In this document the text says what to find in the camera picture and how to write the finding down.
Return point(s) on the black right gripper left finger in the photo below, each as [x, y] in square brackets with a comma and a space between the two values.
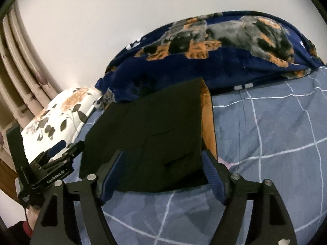
[57, 223]

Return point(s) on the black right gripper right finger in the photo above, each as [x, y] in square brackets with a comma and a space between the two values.
[270, 222]

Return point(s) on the black pants orange lining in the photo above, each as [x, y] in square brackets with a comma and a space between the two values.
[164, 134]

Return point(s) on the left hand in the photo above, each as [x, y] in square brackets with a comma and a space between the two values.
[32, 216]

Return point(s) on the white floral quilt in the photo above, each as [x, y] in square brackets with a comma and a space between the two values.
[62, 119]

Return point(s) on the beige floral curtain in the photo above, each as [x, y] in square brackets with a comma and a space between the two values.
[25, 89]

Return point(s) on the blue grid bed sheet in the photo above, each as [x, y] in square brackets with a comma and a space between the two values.
[275, 132]

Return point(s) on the navy dog print blanket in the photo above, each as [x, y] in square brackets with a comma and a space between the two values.
[228, 50]

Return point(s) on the brown wooden bed frame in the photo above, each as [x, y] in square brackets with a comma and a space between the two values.
[7, 181]

